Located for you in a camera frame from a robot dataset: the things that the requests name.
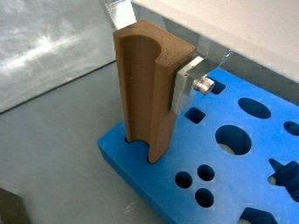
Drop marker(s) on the black curved fixture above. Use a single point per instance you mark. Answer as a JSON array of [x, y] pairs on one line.
[[12, 209]]

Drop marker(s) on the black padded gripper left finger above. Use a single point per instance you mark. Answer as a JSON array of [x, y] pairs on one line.
[[119, 12]]

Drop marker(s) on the blue shape sorting block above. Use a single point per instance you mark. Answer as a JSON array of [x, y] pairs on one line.
[[230, 171]]

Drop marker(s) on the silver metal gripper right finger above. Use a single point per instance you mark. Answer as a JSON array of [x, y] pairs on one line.
[[191, 77]]

